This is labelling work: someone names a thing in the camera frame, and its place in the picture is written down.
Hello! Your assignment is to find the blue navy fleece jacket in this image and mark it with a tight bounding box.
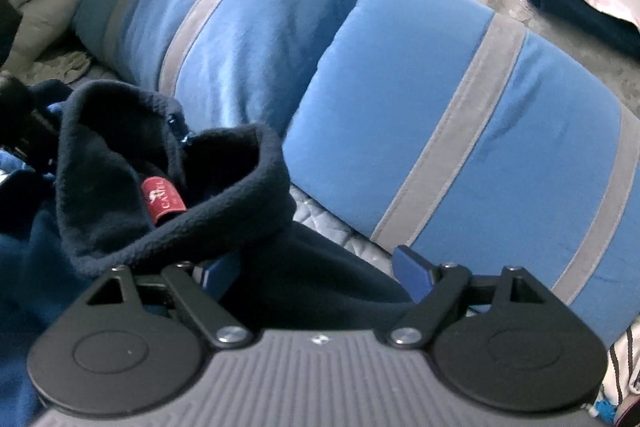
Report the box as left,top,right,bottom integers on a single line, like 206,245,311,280
1,76,411,426

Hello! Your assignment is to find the striped white tote bag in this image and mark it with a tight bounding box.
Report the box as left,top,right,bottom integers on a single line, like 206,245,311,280
596,320,639,426

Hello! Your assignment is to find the blue striped pillow right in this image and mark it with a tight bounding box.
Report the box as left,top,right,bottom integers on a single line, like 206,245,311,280
283,0,639,344

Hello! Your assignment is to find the blue striped pillow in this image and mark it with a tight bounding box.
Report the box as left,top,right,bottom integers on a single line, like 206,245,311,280
73,0,358,133
283,0,639,344

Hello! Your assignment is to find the blue striped pillow left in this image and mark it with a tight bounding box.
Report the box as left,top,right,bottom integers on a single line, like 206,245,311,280
73,0,358,133

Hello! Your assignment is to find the silver grey patterned cushion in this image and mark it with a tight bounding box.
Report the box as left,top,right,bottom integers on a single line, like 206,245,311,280
476,0,639,114

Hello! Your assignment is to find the navy pink folded garment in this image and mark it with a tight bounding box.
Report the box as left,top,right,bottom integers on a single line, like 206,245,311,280
528,0,639,60

